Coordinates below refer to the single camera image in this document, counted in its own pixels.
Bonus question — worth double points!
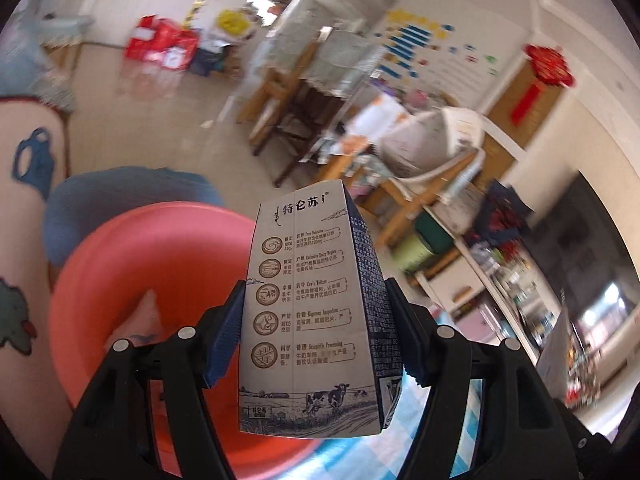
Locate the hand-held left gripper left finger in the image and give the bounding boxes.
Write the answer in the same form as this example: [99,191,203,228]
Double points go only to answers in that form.
[52,277,248,480]

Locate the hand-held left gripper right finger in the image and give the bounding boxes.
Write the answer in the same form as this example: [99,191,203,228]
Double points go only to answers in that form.
[382,276,586,480]

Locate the white milk carton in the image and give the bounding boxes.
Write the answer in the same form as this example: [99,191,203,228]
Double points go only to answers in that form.
[238,178,404,439]

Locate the pink plastic basin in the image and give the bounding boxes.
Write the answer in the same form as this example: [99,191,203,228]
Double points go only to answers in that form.
[48,201,321,480]

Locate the white low cabinet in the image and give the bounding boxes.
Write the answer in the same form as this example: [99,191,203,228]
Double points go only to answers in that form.
[415,230,566,361]

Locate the light green bin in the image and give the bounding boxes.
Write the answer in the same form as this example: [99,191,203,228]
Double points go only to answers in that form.
[392,232,433,273]

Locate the dark green container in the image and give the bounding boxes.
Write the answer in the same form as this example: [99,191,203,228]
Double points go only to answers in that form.
[415,210,457,256]

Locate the blue checkered tablecloth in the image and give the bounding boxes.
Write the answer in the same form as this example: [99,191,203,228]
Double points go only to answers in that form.
[280,310,481,480]

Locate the dark wrapped red bouquet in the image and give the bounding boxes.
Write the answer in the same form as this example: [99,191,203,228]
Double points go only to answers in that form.
[475,180,532,242]

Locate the blue round stool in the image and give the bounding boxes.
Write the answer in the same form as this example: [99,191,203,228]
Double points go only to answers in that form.
[42,166,226,266]

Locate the grey white bag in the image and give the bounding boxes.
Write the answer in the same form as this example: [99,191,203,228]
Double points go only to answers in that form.
[380,107,486,179]

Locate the black television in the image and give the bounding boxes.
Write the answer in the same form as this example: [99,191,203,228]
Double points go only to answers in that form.
[530,170,640,393]

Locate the cream printed mat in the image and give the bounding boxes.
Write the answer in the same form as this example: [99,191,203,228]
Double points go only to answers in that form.
[0,97,76,411]

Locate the dark wooden chair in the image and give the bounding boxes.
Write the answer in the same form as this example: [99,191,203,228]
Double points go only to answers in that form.
[272,77,351,187]

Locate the table with lace cloth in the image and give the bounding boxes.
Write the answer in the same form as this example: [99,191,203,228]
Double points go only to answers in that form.
[270,25,386,111]

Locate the whiteboard with coloured notes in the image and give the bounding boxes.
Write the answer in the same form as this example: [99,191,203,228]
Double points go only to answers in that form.
[370,0,526,111]

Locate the red cardboard boxes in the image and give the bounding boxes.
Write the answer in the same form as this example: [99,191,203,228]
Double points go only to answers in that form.
[125,15,201,71]

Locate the yellow plastic bag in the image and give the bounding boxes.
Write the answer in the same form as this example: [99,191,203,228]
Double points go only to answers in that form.
[215,7,251,41]

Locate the light blue cloth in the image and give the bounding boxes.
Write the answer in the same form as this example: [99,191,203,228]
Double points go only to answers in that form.
[0,5,96,111]

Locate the red knot wall decoration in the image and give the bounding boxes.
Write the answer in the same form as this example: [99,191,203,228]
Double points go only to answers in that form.
[510,44,576,128]

